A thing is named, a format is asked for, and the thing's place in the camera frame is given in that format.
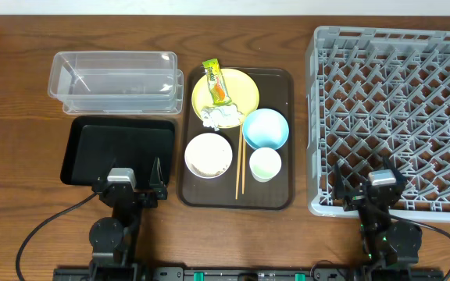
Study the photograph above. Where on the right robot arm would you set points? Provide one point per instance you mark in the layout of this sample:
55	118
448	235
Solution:
393	246

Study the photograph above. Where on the yellow plate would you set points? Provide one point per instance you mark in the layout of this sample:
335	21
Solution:
240	86

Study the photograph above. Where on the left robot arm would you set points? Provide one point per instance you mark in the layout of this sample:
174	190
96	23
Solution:
113	239

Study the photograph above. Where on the pile of rice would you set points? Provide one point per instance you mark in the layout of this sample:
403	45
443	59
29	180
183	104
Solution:
209	161

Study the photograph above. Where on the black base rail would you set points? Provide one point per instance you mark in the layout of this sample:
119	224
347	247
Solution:
180	274

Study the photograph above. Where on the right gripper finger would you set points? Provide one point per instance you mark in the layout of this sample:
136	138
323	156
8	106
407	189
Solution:
388	165
338	192

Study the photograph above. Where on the white tissue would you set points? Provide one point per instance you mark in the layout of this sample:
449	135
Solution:
221	117

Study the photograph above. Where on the clear plastic bin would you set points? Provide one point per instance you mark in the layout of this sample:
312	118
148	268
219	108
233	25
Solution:
117	83

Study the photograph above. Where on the green orange snack wrapper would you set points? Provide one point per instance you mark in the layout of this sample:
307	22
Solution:
215	81

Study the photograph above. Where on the dark brown serving tray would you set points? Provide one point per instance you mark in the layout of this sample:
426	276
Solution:
276	91

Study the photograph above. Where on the right wooden chopstick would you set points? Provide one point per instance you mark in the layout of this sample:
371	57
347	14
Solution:
243	165

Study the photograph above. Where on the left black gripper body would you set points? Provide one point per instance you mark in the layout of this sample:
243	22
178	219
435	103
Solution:
132	196

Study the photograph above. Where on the grey dishwasher rack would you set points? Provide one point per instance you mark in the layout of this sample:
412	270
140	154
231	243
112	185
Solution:
377	93

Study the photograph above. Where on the wooden chopstick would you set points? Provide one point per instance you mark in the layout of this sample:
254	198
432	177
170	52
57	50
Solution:
239	152
243	165

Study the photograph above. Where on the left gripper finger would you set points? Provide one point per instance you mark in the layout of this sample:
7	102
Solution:
107	170
156	182

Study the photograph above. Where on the white cup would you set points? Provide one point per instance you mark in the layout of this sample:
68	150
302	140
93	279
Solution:
265	164

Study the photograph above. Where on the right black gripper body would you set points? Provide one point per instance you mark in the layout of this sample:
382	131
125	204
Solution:
355	201

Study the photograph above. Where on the light blue bowl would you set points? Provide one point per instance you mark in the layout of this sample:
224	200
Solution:
265	128

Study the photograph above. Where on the left wooden chopstick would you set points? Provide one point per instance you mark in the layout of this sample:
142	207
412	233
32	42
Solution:
239	152

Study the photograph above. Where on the white bowl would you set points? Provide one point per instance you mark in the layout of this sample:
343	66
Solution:
212	139

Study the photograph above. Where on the black waste tray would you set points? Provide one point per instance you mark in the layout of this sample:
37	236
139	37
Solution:
95	140

